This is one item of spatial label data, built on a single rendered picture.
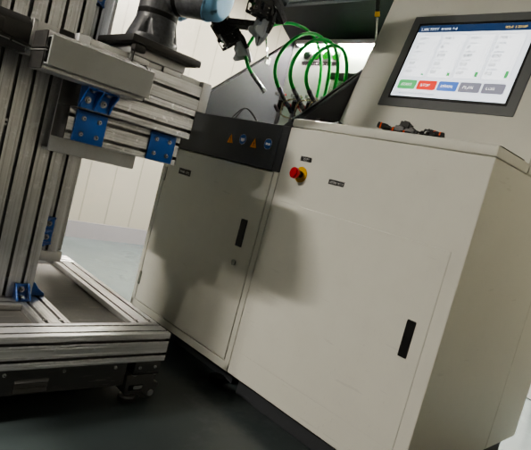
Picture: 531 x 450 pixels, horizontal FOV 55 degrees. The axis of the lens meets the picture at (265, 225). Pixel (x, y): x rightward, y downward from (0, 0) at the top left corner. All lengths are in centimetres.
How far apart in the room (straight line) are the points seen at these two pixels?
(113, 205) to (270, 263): 247
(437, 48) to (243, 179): 79
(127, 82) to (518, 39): 115
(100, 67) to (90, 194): 265
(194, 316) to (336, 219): 74
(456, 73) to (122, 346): 132
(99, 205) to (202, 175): 201
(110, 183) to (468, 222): 305
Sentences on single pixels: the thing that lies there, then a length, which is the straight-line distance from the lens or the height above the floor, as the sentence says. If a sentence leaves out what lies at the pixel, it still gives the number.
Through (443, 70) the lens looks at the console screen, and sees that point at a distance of 183.
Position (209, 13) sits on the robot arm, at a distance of 152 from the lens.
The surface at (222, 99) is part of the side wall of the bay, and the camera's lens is 239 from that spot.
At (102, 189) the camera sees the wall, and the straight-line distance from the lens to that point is 397.
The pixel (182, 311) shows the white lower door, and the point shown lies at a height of 17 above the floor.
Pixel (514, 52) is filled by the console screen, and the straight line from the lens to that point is 178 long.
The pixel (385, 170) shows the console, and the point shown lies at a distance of 150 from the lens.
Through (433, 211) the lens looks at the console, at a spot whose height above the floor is 79.
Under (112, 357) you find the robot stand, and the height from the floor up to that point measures 15.
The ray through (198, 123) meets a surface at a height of 90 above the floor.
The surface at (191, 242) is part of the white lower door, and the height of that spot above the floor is 44.
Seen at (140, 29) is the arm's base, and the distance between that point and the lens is 156.
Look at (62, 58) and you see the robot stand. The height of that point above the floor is 90.
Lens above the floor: 76
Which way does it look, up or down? 5 degrees down
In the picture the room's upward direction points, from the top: 15 degrees clockwise
